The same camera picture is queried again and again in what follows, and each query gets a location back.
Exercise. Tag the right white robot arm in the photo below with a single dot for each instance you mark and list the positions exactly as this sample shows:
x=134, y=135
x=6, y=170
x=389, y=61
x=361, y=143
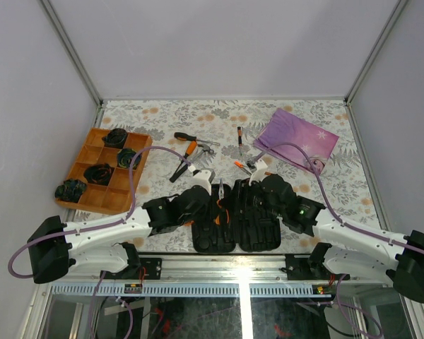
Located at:
x=391, y=258

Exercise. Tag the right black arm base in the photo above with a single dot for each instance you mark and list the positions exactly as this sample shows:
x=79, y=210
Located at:
x=308, y=266

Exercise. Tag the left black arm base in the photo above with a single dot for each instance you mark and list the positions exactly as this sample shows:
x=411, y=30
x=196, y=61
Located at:
x=150, y=269

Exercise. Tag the dark rolled band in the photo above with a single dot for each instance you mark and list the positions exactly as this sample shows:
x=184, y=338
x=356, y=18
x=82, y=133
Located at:
x=116, y=138
x=99, y=174
x=124, y=157

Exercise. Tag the orange tipped metal file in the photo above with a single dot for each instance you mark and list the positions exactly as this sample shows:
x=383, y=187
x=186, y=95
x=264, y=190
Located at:
x=243, y=168

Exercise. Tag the purple printed pouch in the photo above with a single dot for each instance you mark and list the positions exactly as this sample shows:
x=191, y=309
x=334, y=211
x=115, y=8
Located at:
x=296, y=141

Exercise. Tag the black plastic tool case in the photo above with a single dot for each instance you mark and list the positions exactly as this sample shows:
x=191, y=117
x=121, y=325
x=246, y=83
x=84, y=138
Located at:
x=252, y=228

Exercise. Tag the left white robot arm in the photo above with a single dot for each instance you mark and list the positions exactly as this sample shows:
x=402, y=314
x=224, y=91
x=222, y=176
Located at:
x=58, y=248

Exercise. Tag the dark rolled band lower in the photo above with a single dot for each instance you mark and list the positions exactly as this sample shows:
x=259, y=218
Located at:
x=99, y=174

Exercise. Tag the dark rolled band outside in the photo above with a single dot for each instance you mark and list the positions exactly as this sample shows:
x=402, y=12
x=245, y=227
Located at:
x=71, y=190

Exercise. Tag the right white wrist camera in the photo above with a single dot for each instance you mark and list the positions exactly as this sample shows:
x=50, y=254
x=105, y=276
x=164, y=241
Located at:
x=258, y=169

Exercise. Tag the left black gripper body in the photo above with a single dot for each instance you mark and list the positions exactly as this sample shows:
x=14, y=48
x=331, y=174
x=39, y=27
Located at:
x=200, y=217

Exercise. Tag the orange handled pliers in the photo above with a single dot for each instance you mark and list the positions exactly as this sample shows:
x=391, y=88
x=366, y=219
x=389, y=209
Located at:
x=222, y=219

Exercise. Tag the small precision screwdriver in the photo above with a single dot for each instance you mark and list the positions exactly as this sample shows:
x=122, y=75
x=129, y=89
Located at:
x=239, y=139

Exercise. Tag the orange compartment tray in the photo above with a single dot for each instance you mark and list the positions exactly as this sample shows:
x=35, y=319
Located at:
x=116, y=196

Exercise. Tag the aluminium front rail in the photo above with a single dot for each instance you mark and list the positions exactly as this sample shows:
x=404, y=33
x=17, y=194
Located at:
x=205, y=276

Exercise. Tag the black handled screwdriver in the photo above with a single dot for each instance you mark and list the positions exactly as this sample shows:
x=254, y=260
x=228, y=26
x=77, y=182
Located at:
x=186, y=137

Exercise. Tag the dark rolled band top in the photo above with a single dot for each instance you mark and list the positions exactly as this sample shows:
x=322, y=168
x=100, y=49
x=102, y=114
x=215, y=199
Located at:
x=116, y=138

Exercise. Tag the dark rolled band middle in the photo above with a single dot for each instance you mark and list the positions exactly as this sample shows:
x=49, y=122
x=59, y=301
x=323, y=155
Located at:
x=124, y=157

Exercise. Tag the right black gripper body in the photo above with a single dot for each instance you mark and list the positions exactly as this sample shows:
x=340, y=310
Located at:
x=277, y=209

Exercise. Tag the small claw hammer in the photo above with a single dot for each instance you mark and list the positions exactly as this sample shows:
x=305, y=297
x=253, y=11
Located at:
x=203, y=150

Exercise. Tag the orange handled screwdriver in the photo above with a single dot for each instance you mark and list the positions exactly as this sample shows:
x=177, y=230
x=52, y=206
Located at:
x=190, y=149

